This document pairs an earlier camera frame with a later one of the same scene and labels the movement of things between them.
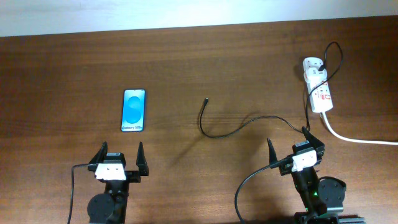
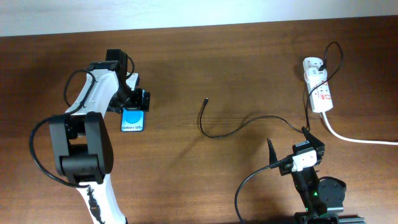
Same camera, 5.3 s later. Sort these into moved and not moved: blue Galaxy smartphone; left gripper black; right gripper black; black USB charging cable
Moved: left gripper black
Not moved: right gripper black; blue Galaxy smartphone; black USB charging cable
